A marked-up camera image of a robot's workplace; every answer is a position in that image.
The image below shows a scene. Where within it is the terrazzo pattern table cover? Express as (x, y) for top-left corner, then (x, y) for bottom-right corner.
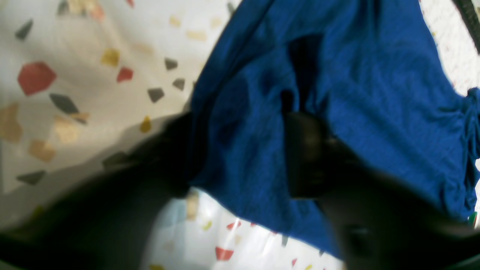
(1, 0), (479, 270)

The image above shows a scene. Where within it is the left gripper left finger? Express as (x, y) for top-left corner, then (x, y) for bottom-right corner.
(0, 113), (192, 270)

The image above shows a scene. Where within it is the navy blue t-shirt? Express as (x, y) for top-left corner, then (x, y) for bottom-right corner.
(186, 0), (479, 257)

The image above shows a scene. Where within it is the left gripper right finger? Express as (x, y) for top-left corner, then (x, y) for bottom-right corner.
(284, 112), (479, 270)

